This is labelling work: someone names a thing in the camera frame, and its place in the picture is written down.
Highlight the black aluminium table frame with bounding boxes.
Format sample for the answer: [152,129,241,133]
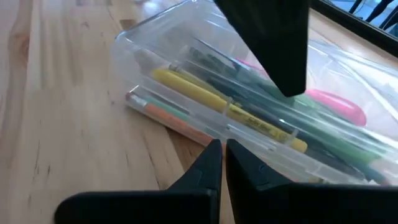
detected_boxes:
[310,0,398,58]

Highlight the orange pencil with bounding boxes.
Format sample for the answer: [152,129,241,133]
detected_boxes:
[124,91,215,147]

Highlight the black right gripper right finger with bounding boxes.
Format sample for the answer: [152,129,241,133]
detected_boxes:
[225,138,398,224]

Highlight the teal pencil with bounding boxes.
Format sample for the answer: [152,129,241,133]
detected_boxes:
[146,96,190,121]

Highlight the pink highlighter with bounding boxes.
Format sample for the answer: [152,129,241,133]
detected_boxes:
[236,57,368,127]

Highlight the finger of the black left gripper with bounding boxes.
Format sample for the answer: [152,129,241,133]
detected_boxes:
[213,0,311,98]

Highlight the black pen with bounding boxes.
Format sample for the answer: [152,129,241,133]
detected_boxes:
[189,46,268,82]
[206,76,368,180]

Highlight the yellow highlighter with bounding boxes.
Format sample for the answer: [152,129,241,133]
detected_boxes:
[151,68,308,154]

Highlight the green-handled scissors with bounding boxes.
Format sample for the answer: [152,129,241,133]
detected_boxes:
[248,77,383,166]

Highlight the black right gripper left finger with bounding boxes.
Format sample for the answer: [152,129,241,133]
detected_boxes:
[54,139,223,224]

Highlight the clear plastic supply box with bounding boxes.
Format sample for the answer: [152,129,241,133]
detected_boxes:
[110,0,398,187]

